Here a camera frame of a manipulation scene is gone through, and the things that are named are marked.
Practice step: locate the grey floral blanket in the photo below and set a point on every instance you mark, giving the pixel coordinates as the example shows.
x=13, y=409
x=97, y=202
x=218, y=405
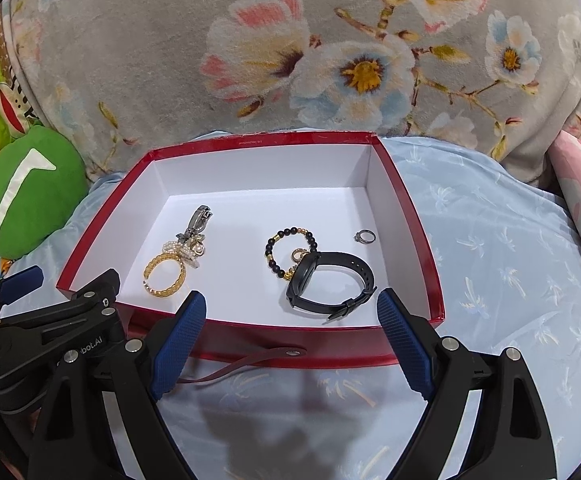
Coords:
x=170, y=60

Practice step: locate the black wristwatch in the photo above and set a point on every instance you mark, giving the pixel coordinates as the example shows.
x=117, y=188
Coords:
x=303, y=272

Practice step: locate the gold earring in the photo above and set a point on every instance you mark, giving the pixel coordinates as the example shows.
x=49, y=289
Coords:
x=298, y=256

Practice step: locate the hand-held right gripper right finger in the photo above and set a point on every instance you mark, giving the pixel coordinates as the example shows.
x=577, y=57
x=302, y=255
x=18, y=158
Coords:
x=405, y=345

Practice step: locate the cartoon monkey printed cloth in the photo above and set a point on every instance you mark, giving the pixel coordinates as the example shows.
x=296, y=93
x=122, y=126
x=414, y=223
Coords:
x=13, y=105

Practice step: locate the light blue bedsheet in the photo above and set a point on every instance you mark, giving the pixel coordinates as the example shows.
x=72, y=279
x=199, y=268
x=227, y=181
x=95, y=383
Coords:
x=510, y=280

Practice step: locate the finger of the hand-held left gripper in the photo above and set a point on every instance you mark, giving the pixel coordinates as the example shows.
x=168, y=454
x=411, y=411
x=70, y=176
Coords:
x=20, y=282
x=98, y=295

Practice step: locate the green plush pillow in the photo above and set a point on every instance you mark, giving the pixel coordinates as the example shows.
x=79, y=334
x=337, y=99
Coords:
x=45, y=185

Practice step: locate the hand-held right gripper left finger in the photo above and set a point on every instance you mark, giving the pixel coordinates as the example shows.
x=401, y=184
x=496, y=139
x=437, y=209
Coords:
x=180, y=340

